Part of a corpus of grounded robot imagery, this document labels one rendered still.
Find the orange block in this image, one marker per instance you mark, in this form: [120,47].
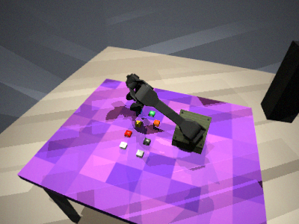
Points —
[156,123]

